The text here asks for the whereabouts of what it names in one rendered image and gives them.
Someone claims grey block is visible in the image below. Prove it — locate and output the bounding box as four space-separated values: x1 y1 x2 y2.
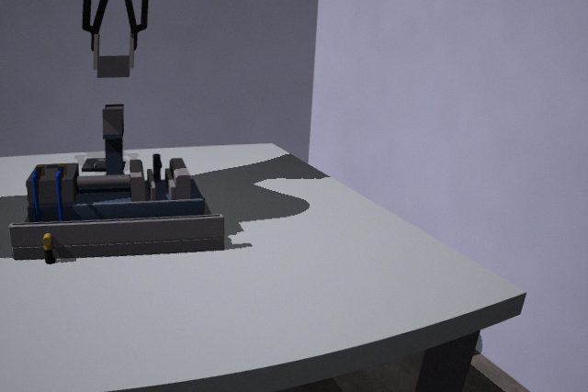
97 55 130 78

